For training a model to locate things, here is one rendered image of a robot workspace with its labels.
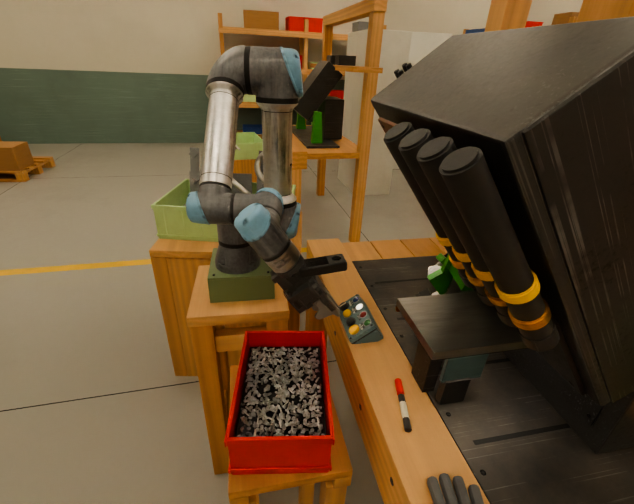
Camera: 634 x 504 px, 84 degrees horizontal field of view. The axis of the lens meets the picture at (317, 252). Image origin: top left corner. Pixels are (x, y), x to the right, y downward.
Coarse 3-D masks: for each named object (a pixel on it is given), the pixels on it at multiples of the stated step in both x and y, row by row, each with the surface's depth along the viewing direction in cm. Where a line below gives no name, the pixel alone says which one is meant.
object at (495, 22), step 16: (496, 0) 116; (512, 0) 112; (528, 0) 113; (592, 0) 85; (608, 0) 82; (624, 0) 78; (496, 16) 117; (512, 16) 114; (592, 16) 85; (608, 16) 82; (624, 16) 78
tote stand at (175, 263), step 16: (160, 240) 166; (176, 240) 167; (160, 256) 159; (176, 256) 159; (192, 256) 159; (208, 256) 159; (160, 272) 163; (176, 272) 163; (192, 272) 163; (160, 288) 167; (176, 288) 167; (192, 288) 167; (160, 304) 171; (176, 304) 172; (288, 304) 173; (176, 320) 176; (288, 320) 178; (176, 336) 181; (176, 352) 186; (192, 352) 187; (240, 352) 188; (176, 368) 192; (192, 368) 192
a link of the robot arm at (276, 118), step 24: (264, 48) 89; (288, 48) 90; (264, 72) 89; (288, 72) 89; (264, 96) 92; (288, 96) 92; (264, 120) 97; (288, 120) 97; (264, 144) 100; (288, 144) 100; (264, 168) 103; (288, 168) 103; (288, 192) 106; (288, 216) 108
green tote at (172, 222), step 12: (168, 192) 175; (180, 192) 187; (252, 192) 196; (156, 204) 162; (168, 204) 174; (180, 204) 188; (156, 216) 162; (168, 216) 162; (180, 216) 161; (168, 228) 165; (180, 228) 164; (192, 228) 164; (204, 228) 164; (216, 228) 163; (192, 240) 167; (204, 240) 167; (216, 240) 166
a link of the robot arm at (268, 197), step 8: (256, 192) 85; (264, 192) 83; (272, 192) 84; (240, 200) 80; (248, 200) 81; (256, 200) 81; (264, 200) 80; (272, 200) 81; (280, 200) 84; (240, 208) 80; (272, 208) 78; (280, 208) 82; (280, 216) 80
